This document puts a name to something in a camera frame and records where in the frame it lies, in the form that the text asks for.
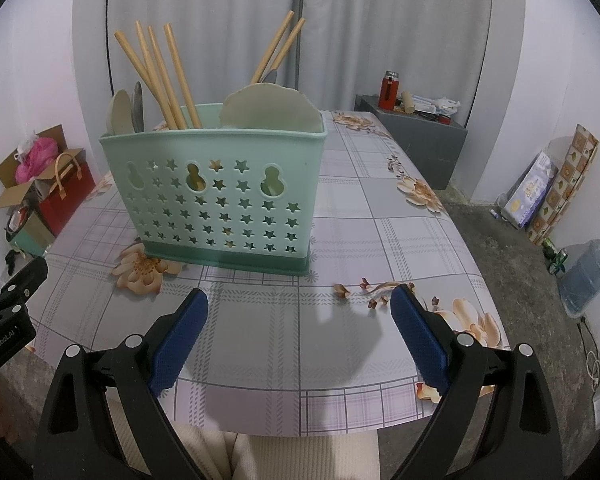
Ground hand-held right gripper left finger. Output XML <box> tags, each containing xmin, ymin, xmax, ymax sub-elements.
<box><xmin>34</xmin><ymin>287</ymin><xmax>213</xmax><ymax>480</ymax></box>

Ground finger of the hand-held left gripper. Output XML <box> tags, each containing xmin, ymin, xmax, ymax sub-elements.
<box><xmin>0</xmin><ymin>256</ymin><xmax>48</xmax><ymax>323</ymax></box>

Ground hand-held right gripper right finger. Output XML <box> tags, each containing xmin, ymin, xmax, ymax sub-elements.
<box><xmin>387</xmin><ymin>283</ymin><xmax>566</xmax><ymax>480</ymax></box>

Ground mint green utensil basket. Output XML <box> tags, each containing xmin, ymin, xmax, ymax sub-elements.
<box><xmin>99</xmin><ymin>104</ymin><xmax>328</xmax><ymax>277</ymax></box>

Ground pile of wooden chopsticks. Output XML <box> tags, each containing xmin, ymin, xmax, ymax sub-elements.
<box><xmin>114</xmin><ymin>10</ymin><xmax>307</xmax><ymax>131</ymax></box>

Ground teal box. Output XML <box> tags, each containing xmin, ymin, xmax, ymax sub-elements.
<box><xmin>9</xmin><ymin>220</ymin><xmax>56</xmax><ymax>258</ymax></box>

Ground brown cardboard box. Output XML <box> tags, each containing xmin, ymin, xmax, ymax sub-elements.
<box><xmin>0</xmin><ymin>125</ymin><xmax>88</xmax><ymax>211</ymax></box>

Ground red gift bag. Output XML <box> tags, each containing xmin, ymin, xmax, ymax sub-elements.
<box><xmin>37</xmin><ymin>152</ymin><xmax>97</xmax><ymax>238</ymax></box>

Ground floral checked tablecloth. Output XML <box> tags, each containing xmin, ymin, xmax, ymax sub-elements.
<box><xmin>30</xmin><ymin>109</ymin><xmax>511</xmax><ymax>436</ymax></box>

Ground pink plastic bag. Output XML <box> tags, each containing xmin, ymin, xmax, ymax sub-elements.
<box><xmin>15</xmin><ymin>137</ymin><xmax>58</xmax><ymax>183</ymax></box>

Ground green bottle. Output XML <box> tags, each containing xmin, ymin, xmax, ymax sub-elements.
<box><xmin>542</xmin><ymin>237</ymin><xmax>570</xmax><ymax>275</ymax></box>

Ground clear blue water jug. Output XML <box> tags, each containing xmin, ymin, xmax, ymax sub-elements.
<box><xmin>557</xmin><ymin>235</ymin><xmax>600</xmax><ymax>318</ymax></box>

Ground grey cabinet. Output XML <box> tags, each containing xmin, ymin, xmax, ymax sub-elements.
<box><xmin>355</xmin><ymin>94</ymin><xmax>468</xmax><ymax>192</ymax></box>

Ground beige wooden spoon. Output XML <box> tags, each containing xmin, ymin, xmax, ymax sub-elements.
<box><xmin>105</xmin><ymin>89</ymin><xmax>133</xmax><ymax>136</ymax></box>

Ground patterned flat box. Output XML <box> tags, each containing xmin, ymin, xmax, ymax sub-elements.
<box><xmin>527</xmin><ymin>123</ymin><xmax>600</xmax><ymax>246</ymax></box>

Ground white packets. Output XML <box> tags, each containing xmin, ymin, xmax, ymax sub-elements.
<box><xmin>412</xmin><ymin>95</ymin><xmax>462</xmax><ymax>113</ymax></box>

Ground red bottle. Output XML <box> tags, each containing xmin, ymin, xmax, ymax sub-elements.
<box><xmin>378</xmin><ymin>71</ymin><xmax>400</xmax><ymax>111</ymax></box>

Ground beige scalloped round plate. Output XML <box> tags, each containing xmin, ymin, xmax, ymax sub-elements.
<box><xmin>221</xmin><ymin>83</ymin><xmax>323</xmax><ymax>132</ymax></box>

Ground grey curtain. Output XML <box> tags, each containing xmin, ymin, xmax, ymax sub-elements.
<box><xmin>71</xmin><ymin>0</ymin><xmax>525</xmax><ymax>201</ymax></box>

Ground black cable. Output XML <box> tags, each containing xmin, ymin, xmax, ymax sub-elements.
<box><xmin>104</xmin><ymin>0</ymin><xmax>116</xmax><ymax>98</ymax></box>

